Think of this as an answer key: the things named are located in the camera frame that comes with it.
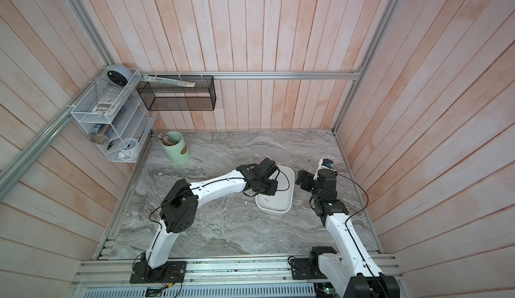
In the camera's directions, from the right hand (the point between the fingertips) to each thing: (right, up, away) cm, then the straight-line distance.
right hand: (307, 172), depth 85 cm
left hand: (-14, -10, +3) cm, 18 cm away
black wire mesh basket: (-63, +40, +19) cm, 77 cm away
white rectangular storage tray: (-10, -14, +6) cm, 18 cm away
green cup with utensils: (-61, +10, +11) cm, 63 cm away
